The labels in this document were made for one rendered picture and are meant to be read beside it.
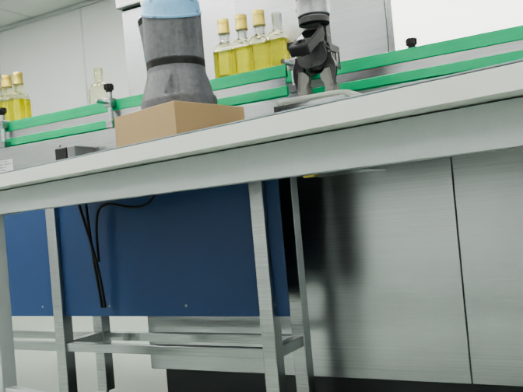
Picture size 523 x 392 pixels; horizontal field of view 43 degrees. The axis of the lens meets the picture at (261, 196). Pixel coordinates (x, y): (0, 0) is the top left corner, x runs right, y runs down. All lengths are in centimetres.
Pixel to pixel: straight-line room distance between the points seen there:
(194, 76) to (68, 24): 562
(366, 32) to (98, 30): 490
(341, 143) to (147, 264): 105
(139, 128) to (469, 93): 65
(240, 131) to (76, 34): 577
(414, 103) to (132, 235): 123
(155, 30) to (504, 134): 71
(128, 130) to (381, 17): 87
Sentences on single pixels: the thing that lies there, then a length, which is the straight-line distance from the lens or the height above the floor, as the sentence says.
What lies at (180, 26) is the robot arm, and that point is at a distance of 132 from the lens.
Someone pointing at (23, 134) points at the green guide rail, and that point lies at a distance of 228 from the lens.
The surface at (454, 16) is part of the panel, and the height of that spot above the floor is 106.
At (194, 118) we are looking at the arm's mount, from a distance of 123.
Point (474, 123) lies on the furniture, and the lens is 90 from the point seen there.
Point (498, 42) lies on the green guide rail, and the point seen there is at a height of 94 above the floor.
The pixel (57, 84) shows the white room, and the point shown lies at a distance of 690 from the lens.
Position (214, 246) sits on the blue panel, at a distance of 180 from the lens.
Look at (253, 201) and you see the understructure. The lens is 171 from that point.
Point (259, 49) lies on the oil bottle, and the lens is 187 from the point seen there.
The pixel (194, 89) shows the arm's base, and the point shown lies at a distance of 128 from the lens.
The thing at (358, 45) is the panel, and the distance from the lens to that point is 191.
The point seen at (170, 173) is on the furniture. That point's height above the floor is 69.
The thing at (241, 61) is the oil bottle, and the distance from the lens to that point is 190.
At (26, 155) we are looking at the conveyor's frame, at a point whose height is 84.
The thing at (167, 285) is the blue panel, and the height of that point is 42.
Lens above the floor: 60
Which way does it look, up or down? 1 degrees up
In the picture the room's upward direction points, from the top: 5 degrees counter-clockwise
